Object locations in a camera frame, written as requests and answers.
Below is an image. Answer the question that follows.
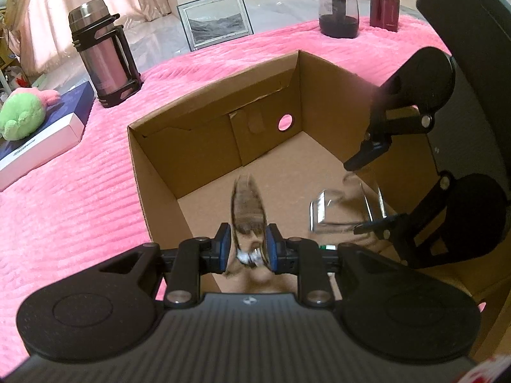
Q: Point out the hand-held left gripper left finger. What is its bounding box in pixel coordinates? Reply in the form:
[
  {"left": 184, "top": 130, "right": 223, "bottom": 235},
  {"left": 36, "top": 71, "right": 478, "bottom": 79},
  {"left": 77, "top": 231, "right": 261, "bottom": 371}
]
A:
[{"left": 95, "top": 224, "right": 232, "bottom": 309}]

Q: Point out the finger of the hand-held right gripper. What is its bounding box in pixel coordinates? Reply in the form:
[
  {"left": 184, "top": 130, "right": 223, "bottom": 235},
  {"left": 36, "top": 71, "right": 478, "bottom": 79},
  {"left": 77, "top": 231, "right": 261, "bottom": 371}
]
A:
[
  {"left": 354, "top": 173, "right": 456, "bottom": 265},
  {"left": 343, "top": 82, "right": 436, "bottom": 172}
]

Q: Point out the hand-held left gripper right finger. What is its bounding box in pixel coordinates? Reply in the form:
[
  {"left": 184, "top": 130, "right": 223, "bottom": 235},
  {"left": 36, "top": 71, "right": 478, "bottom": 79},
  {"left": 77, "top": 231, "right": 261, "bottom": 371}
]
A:
[{"left": 267, "top": 224, "right": 404, "bottom": 309}]

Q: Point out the clear acrylic holder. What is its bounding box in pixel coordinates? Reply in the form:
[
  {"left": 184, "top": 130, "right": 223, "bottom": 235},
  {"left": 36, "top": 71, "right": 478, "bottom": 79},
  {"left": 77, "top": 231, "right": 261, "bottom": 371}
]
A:
[{"left": 309, "top": 173, "right": 395, "bottom": 234}]

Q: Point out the brown cardboard box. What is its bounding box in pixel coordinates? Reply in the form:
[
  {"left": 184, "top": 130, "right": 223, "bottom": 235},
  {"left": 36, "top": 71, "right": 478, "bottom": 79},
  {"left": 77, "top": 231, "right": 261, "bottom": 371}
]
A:
[{"left": 127, "top": 50, "right": 501, "bottom": 368}]

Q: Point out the glass jar with dark base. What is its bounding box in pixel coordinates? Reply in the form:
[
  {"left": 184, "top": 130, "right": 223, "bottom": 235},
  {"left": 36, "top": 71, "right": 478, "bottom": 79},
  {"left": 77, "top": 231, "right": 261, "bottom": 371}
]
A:
[{"left": 318, "top": 0, "right": 360, "bottom": 40}]

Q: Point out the maroon canister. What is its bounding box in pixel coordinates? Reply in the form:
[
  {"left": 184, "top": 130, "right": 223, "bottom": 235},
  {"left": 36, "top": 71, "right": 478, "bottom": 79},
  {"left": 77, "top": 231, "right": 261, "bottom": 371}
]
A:
[{"left": 369, "top": 0, "right": 400, "bottom": 33}]

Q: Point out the pink ribbed blanket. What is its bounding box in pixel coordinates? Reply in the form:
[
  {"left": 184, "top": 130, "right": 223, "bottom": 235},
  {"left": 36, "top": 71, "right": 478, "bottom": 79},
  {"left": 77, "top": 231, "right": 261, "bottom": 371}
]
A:
[{"left": 0, "top": 13, "right": 454, "bottom": 368}]

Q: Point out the red white printed clothing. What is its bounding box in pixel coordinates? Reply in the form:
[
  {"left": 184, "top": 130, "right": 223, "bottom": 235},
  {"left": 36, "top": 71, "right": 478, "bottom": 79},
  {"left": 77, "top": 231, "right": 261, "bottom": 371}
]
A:
[{"left": 459, "top": 352, "right": 511, "bottom": 383}]

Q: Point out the blue and white flat box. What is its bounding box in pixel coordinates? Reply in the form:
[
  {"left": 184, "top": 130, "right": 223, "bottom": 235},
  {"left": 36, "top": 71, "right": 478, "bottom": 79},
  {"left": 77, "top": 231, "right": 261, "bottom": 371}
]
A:
[{"left": 0, "top": 80, "right": 96, "bottom": 192}]

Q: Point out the steel thermos flask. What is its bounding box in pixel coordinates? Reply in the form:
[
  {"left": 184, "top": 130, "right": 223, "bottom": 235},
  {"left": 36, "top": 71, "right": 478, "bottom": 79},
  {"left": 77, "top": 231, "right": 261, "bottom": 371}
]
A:
[{"left": 68, "top": 0, "right": 143, "bottom": 108}]

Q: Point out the green plush toy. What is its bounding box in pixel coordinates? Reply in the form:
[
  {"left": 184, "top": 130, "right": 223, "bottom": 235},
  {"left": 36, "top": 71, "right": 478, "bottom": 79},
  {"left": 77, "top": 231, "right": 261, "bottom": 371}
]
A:
[{"left": 0, "top": 86, "right": 62, "bottom": 141}]

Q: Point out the silver picture frame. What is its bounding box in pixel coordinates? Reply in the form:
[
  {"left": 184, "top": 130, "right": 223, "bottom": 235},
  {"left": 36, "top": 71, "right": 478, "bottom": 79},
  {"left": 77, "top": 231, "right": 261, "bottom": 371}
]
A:
[{"left": 177, "top": 0, "right": 255, "bottom": 52}]

